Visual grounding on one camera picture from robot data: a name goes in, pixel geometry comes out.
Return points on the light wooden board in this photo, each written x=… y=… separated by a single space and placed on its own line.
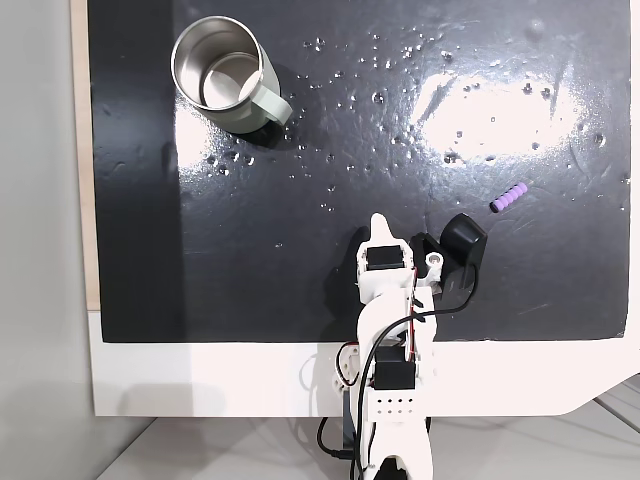
x=80 y=150

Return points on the purple ribbed pen grip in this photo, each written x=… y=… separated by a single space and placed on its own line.
x=509 y=197

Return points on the grey table clamp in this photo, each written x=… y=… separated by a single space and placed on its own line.
x=347 y=415

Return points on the black table mat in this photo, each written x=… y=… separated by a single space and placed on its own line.
x=250 y=250

